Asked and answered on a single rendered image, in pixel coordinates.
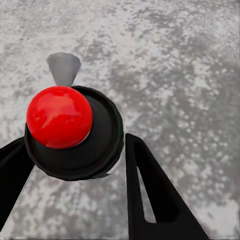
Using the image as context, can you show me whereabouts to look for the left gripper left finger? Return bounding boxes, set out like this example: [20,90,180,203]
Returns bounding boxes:
[0,136,35,232]

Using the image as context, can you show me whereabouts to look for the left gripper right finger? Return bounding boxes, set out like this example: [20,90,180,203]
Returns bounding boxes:
[124,133,210,240]

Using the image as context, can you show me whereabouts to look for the insectifuge atomizer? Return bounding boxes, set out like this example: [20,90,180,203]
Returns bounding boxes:
[24,52,125,182]

